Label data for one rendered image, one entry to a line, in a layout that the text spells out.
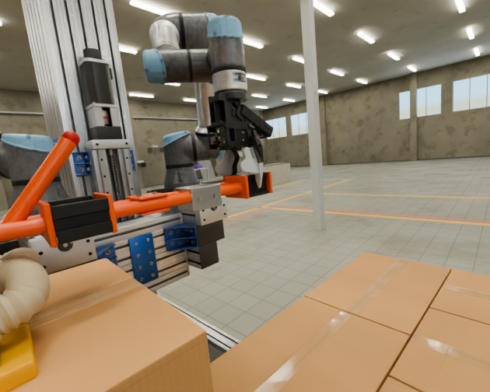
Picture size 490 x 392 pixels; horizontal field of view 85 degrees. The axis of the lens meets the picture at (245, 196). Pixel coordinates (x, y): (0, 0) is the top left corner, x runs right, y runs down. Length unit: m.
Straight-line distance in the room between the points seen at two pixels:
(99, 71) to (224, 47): 0.64
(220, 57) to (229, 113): 0.11
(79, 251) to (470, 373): 1.06
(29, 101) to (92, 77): 13.58
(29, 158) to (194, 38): 0.63
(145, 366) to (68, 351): 0.10
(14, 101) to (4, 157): 13.66
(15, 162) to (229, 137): 0.62
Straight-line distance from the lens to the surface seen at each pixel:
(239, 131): 0.60
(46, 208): 0.43
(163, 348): 0.34
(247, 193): 0.58
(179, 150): 1.13
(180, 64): 0.71
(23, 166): 0.96
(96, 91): 1.14
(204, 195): 0.53
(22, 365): 0.37
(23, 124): 14.50
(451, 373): 0.98
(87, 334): 0.41
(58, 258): 0.84
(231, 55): 0.62
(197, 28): 1.08
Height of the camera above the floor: 1.14
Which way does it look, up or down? 8 degrees down
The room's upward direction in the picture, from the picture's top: 6 degrees counter-clockwise
